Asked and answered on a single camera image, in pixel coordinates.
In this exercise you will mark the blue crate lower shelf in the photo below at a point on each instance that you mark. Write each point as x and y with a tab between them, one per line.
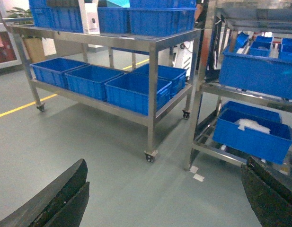
272	147

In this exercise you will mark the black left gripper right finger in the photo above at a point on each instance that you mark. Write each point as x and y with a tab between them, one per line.
269	193

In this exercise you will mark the steel wheeled cart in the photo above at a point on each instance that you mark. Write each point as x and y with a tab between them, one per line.
129	43

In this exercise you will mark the blue crate shelf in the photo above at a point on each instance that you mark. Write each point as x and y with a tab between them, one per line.
267	75
272	147

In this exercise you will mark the blue crate on cart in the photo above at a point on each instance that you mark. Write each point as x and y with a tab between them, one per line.
53	71
90	80
170	80
131	91

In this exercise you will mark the blue crate right shelf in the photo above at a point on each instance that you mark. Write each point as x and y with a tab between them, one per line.
267	75

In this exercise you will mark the steel shelf rack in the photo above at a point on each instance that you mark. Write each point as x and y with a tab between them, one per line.
254	27

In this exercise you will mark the white carton box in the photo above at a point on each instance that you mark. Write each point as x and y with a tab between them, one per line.
89	16

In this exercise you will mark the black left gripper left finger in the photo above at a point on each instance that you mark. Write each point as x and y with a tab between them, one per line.
62	203

